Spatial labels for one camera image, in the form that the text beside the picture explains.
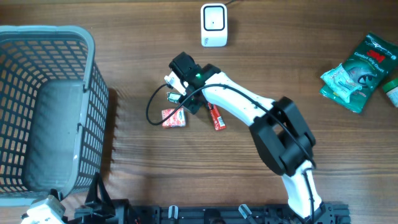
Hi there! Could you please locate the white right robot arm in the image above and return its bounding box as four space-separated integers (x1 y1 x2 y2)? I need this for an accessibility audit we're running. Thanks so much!
165 52 322 222

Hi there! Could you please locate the white barcode scanner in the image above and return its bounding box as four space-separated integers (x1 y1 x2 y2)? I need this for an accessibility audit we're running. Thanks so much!
200 3 228 47

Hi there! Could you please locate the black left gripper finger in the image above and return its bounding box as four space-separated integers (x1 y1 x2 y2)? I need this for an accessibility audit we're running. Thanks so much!
49 189 63 201
85 172 114 208

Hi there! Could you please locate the red white tissue pack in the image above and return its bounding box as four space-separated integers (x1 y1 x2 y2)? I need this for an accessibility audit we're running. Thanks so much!
161 108 186 128

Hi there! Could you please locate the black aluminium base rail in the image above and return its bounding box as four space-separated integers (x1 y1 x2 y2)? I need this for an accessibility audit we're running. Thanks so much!
73 198 351 224

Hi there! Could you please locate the grey plastic shopping basket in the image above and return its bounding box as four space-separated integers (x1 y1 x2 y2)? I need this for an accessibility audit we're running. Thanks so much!
1 26 109 207

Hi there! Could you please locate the mint toilet wipes pack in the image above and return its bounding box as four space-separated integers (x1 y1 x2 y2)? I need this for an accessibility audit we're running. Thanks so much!
321 64 362 103

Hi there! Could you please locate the red snack stick packet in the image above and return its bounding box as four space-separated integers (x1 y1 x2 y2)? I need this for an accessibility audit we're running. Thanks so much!
208 103 226 131

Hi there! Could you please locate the green grip gloves package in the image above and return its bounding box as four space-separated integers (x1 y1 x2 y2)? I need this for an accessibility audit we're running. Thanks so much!
320 32 397 113

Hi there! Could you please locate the green lid jar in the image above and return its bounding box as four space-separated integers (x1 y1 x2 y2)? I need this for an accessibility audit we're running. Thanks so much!
382 78 398 108

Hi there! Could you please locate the green white gum box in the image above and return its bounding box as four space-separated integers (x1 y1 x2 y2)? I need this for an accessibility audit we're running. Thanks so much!
167 92 182 104

